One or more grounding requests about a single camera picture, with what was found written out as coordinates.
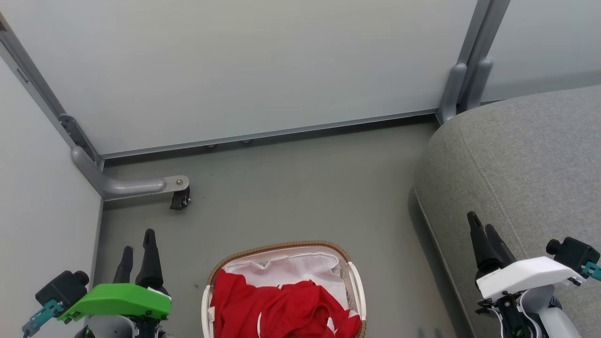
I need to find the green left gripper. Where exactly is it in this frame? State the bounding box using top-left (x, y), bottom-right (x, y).
top-left (57, 229), bottom-right (172, 323)

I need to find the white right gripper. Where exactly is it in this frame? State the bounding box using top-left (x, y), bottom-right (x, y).
top-left (467, 211), bottom-right (586, 301)

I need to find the red and white shirt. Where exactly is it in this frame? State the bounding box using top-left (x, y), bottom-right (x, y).
top-left (209, 269), bottom-right (362, 338)

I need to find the grey fabric sofa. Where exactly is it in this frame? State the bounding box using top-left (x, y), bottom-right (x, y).
top-left (413, 84), bottom-right (601, 338)

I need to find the black caster wheel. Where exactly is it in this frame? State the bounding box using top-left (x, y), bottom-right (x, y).
top-left (170, 186), bottom-right (192, 210)

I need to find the long grey partition foot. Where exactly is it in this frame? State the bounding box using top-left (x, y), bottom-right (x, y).
top-left (71, 146), bottom-right (190, 201)

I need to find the white wicker-rimmed laundry basket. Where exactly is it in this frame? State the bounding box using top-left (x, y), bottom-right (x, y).
top-left (201, 241), bottom-right (368, 338)

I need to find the white basket liner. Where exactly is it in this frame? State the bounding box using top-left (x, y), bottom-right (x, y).
top-left (221, 253), bottom-right (351, 311)

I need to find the short grey partition foot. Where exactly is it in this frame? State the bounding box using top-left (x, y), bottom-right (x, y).
top-left (437, 63), bottom-right (468, 124)
top-left (463, 58), bottom-right (494, 111)

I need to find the teal left camera cable plug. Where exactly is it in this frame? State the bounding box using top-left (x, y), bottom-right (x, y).
top-left (22, 300), bottom-right (64, 338)

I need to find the grey aluminium partition bottom rail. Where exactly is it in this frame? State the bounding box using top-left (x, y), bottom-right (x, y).
top-left (100, 109), bottom-right (439, 160)

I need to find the grey aluminium partition corner post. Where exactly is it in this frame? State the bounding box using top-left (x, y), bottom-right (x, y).
top-left (0, 12), bottom-right (103, 167)

